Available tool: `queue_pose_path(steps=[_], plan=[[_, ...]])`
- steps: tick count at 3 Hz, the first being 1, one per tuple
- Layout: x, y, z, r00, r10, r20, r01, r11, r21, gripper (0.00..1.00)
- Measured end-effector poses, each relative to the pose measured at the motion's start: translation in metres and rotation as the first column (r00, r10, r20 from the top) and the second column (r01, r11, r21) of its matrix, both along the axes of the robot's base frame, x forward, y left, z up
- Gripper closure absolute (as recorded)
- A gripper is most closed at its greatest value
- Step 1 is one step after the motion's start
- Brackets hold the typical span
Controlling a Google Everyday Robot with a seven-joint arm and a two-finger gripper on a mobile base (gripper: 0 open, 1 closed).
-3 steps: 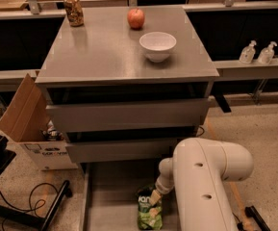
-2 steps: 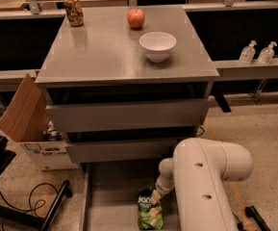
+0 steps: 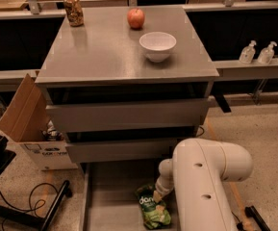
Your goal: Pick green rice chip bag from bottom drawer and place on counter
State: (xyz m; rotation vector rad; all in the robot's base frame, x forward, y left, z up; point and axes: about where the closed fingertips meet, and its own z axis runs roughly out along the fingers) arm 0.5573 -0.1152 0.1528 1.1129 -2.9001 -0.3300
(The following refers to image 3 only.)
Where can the left clear sanitizer bottle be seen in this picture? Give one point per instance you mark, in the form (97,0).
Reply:
(248,52)

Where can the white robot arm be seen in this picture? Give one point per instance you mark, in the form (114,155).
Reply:
(195,173)

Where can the clear sanitizer bottle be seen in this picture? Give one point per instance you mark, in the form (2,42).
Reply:
(248,52)
(266,55)

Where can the grey top drawer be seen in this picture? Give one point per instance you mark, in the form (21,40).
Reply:
(128,115)

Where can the green rice chip bag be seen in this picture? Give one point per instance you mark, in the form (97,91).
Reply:
(154,214)

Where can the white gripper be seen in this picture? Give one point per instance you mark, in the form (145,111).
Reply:
(163,187)

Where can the white bowl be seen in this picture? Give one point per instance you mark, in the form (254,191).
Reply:
(157,46)

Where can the grey drawer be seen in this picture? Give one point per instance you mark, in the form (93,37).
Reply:
(109,201)
(128,115)
(105,151)

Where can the red apple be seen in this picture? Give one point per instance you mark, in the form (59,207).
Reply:
(135,18)

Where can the cardboard box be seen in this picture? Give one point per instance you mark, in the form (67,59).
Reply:
(28,125)

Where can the gold patterned drink can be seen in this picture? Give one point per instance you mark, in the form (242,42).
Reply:
(74,12)

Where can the grey drawer cabinet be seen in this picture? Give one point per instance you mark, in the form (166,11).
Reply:
(102,62)

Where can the right clear sanitizer bottle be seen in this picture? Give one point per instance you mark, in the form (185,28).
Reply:
(266,55)

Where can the grey middle drawer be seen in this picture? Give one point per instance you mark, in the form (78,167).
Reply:
(105,151)

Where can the grey bottom drawer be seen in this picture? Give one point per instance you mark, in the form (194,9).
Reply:
(109,201)

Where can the black floor bar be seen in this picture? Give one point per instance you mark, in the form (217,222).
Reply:
(252,212)

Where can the black stand base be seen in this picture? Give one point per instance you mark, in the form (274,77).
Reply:
(33,207)

